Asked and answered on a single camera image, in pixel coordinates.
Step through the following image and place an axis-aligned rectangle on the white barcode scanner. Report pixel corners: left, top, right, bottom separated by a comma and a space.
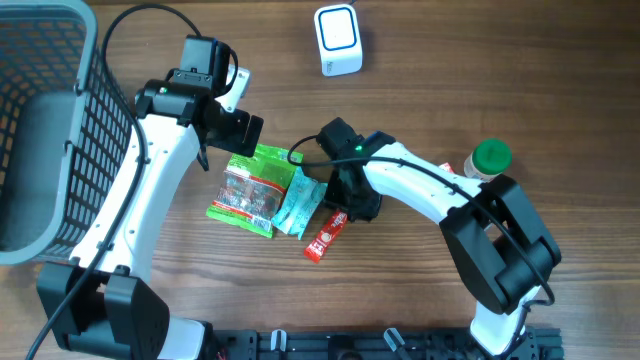
314, 3, 363, 77

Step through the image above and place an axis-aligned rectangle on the green lid jar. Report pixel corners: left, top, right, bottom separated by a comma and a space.
463, 138, 512, 182

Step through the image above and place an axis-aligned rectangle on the grey plastic mesh basket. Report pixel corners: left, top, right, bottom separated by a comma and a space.
1, 1, 132, 266

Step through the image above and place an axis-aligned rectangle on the red coffee stick sachet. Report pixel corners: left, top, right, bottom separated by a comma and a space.
304, 210, 348, 263

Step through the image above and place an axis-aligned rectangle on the red white tissue pack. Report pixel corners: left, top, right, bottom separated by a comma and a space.
439, 163, 455, 174

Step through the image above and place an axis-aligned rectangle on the teal snack packet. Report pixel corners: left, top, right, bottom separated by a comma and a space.
271, 167, 327, 240

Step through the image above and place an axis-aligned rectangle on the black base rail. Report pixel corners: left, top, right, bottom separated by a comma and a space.
204, 327, 565, 360

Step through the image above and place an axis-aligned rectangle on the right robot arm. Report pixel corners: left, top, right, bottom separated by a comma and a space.
316, 118, 561, 357

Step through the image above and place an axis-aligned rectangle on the green candy bag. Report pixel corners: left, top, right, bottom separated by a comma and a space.
206, 144, 296, 238

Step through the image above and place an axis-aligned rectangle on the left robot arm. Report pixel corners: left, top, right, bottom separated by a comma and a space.
37, 35, 263, 359

